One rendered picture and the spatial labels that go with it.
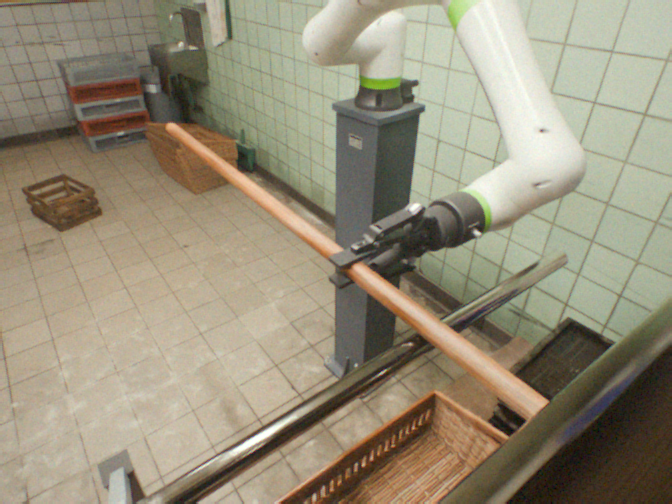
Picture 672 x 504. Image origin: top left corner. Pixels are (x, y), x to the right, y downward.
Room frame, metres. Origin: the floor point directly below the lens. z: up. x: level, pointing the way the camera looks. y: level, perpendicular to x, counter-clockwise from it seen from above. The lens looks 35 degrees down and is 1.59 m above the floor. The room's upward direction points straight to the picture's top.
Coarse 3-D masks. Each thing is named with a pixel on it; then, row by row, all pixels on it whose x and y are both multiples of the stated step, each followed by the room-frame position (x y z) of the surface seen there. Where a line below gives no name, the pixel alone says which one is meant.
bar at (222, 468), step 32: (512, 288) 0.51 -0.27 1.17; (448, 320) 0.44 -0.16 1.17; (384, 352) 0.38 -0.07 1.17; (416, 352) 0.38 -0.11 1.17; (352, 384) 0.33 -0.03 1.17; (288, 416) 0.29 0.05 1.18; (320, 416) 0.29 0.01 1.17; (256, 448) 0.25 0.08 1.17; (128, 480) 0.33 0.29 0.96; (192, 480) 0.22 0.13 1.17; (224, 480) 0.22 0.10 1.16
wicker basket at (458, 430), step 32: (416, 416) 0.63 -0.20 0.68; (448, 416) 0.62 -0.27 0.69; (480, 416) 0.57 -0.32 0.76; (352, 448) 0.52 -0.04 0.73; (384, 448) 0.57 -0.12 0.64; (416, 448) 0.60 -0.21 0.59; (448, 448) 0.60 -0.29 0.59; (480, 448) 0.54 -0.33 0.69; (320, 480) 0.46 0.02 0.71; (352, 480) 0.51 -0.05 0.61; (384, 480) 0.52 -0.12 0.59; (448, 480) 0.53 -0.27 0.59
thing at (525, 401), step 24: (192, 144) 1.02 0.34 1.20; (216, 168) 0.90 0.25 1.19; (264, 192) 0.76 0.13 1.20; (288, 216) 0.67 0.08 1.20; (312, 240) 0.60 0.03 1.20; (360, 264) 0.52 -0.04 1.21; (384, 288) 0.47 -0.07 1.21; (408, 312) 0.42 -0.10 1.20; (432, 336) 0.38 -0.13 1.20; (456, 336) 0.37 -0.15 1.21; (456, 360) 0.35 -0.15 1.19; (480, 360) 0.34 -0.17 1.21; (504, 384) 0.31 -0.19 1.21; (528, 408) 0.28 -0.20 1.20
